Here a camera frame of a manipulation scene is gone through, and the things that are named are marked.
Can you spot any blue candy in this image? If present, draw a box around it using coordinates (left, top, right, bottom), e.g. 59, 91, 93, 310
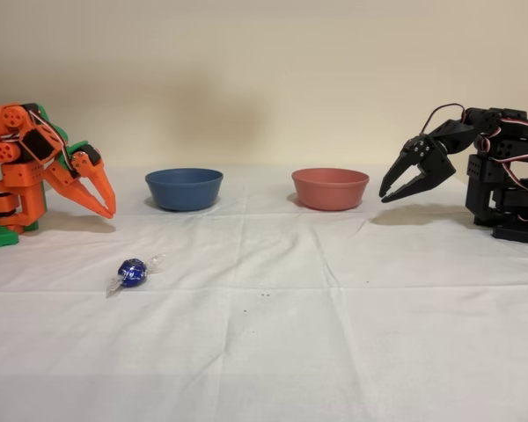
105, 251, 166, 300

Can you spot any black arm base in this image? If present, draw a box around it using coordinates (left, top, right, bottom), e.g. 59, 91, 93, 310
492, 222, 528, 245

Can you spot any black arm servo cable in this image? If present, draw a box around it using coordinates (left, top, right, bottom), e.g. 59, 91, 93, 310
421, 103, 467, 134

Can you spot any pink bowl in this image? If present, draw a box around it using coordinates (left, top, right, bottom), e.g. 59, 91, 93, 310
291, 168, 370, 212

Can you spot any orange arm servo cable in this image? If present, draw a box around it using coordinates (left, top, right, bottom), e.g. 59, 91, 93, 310
28, 107, 83, 179

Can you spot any green arm base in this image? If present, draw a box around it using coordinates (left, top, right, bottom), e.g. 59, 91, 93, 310
0, 182, 19, 251

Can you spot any blue bowl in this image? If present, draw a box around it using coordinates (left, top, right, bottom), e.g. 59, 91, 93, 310
144, 168, 224, 213

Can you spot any white tablecloth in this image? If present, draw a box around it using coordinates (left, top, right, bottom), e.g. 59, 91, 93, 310
0, 164, 528, 422

